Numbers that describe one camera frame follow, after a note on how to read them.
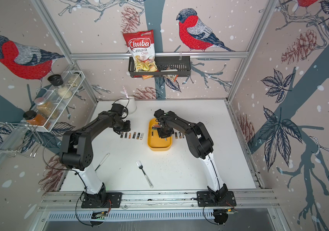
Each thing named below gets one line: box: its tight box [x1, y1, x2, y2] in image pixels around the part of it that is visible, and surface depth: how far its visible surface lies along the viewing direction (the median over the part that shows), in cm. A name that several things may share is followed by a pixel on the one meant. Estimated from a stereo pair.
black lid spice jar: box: [47, 74, 73, 100], surface depth 76 cm
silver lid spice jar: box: [34, 97, 60, 120], surface depth 67 cm
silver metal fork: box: [136, 160, 154, 189], surface depth 87 cm
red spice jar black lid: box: [23, 110, 48, 126], surface depth 62 cm
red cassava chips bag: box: [122, 29, 159, 80], surface depth 85 cm
